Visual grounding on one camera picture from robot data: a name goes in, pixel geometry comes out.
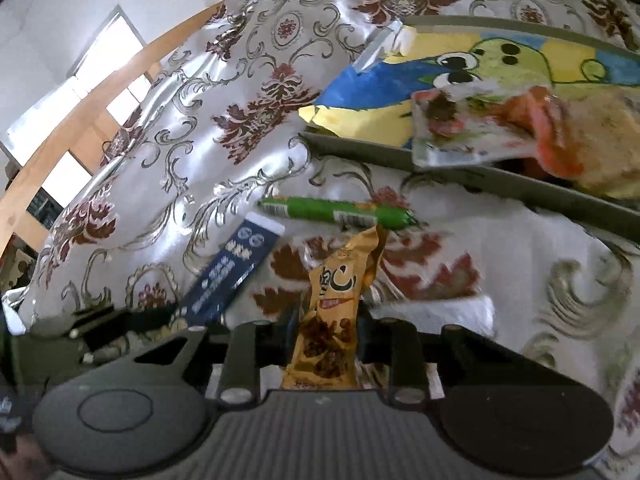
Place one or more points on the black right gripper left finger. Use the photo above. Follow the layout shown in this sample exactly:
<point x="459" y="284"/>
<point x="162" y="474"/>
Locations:
<point x="252" y="347"/>

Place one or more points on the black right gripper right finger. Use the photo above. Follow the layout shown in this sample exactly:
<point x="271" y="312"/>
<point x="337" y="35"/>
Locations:
<point x="391" y="350"/>

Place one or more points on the golden brown snack packet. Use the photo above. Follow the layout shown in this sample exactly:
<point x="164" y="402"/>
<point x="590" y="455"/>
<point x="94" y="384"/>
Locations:
<point x="324" y="356"/>

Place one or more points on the dark blue milk powder sachet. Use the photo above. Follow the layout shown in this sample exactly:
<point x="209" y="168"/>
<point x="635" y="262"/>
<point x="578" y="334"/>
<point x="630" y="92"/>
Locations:
<point x="236" y="260"/>

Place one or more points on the clear packet of orange snacks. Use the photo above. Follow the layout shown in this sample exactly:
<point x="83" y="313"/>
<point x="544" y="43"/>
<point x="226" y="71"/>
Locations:
<point x="586" y="134"/>

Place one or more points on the small white sachet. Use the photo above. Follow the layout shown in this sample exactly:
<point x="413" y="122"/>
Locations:
<point x="476" y="313"/>

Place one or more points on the green sausage stick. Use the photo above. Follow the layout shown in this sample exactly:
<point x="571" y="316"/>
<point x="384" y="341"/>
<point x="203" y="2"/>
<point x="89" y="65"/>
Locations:
<point x="357" y="215"/>

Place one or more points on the floral satin bedspread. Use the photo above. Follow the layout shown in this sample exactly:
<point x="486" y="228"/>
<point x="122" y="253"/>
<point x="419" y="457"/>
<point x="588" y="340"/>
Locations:
<point x="220" y="131"/>

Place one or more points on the grey tray with cartoon lining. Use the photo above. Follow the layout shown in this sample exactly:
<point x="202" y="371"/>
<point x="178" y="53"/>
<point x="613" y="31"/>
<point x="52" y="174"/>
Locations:
<point x="365" y="111"/>

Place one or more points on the window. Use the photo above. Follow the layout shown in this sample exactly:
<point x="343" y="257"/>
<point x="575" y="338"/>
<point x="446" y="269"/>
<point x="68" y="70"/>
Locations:
<point x="68" y="155"/>

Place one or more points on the wooden bed frame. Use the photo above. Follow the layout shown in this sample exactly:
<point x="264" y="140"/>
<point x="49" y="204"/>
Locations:
<point x="15" y="220"/>

